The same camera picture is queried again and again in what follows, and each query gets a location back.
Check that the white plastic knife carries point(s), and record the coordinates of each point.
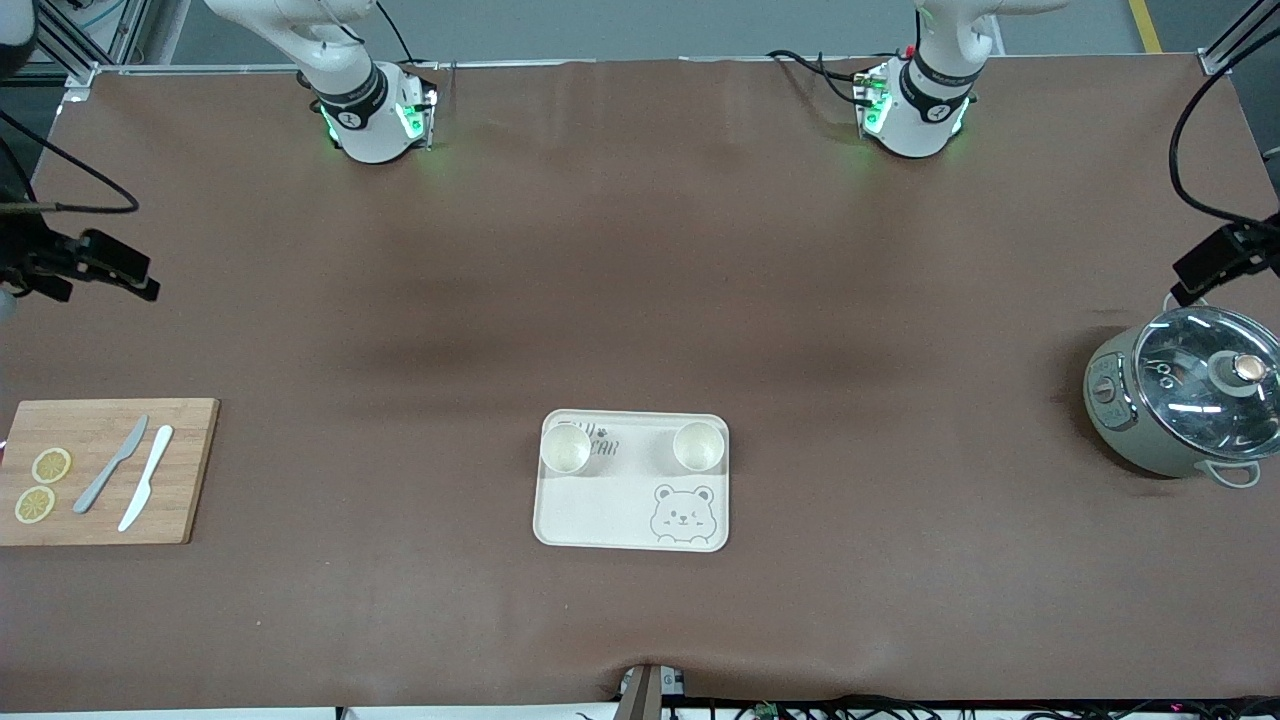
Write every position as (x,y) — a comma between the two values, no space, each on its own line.
(140,495)

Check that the brown post at table edge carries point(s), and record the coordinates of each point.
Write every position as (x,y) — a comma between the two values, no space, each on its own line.
(640,700)

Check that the grey plastic knife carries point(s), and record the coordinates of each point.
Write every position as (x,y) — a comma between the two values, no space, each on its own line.
(100,480)

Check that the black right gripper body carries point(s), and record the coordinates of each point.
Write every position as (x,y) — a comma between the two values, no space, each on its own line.
(22,253)

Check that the brown table mat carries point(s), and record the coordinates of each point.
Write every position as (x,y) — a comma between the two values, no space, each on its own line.
(640,300)

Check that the yellow lemon slice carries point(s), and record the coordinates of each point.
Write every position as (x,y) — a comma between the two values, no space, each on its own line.
(51,466)
(35,505)

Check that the cream tray with bear print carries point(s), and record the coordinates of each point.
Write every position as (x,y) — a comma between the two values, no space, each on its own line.
(600,510)

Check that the white plastic cup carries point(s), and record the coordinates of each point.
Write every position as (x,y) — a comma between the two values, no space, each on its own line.
(566,450)
(698,447)

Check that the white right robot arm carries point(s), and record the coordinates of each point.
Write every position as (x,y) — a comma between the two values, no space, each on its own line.
(360,110)

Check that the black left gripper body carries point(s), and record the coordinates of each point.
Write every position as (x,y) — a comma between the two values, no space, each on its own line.
(1243,247)

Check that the glass pot lid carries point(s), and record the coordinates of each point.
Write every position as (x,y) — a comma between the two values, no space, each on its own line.
(1190,380)

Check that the grey-green electric cooking pot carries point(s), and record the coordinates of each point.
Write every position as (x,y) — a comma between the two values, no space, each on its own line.
(1120,420)

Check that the aluminium frame corner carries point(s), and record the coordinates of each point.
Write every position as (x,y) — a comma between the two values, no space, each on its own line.
(80,80)
(1215,62)

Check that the wooden cutting board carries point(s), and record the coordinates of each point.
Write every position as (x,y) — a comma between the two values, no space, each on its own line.
(185,480)

